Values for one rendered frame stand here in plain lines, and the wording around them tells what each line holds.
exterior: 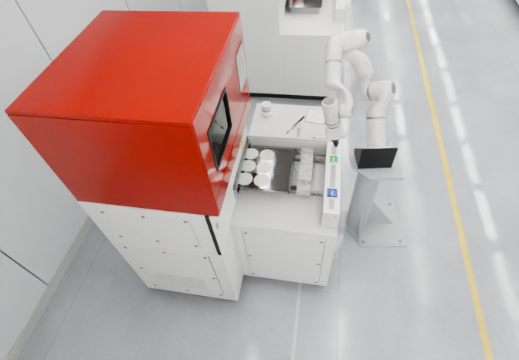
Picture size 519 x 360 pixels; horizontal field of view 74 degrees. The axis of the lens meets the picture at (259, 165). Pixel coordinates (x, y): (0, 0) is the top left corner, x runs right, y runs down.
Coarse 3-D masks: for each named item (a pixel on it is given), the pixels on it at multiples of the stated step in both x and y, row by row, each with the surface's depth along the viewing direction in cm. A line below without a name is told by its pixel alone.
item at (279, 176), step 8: (280, 152) 230; (288, 152) 229; (256, 160) 227; (272, 160) 226; (280, 160) 225; (288, 160) 225; (256, 168) 222; (272, 168) 221; (280, 168) 221; (288, 168) 220; (272, 176) 217; (280, 176) 216; (288, 176) 216; (248, 184) 214; (272, 184) 213; (280, 184) 212; (288, 184) 212
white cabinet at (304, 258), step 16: (240, 240) 219; (256, 240) 215; (272, 240) 212; (288, 240) 208; (304, 240) 205; (320, 240) 202; (240, 256) 238; (256, 256) 233; (272, 256) 229; (288, 256) 225; (304, 256) 221; (320, 256) 217; (256, 272) 253; (272, 272) 248; (288, 272) 243; (304, 272) 239; (320, 272) 239
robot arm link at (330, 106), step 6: (324, 102) 181; (330, 102) 180; (336, 102) 179; (324, 108) 181; (330, 108) 179; (336, 108) 180; (324, 114) 185; (330, 114) 182; (336, 114) 182; (324, 120) 189; (330, 120) 185; (336, 120) 185
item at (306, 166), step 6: (306, 156) 228; (312, 156) 228; (300, 162) 225; (306, 162) 225; (312, 162) 225; (300, 168) 222; (306, 168) 222; (300, 174) 219; (306, 174) 219; (300, 192) 210
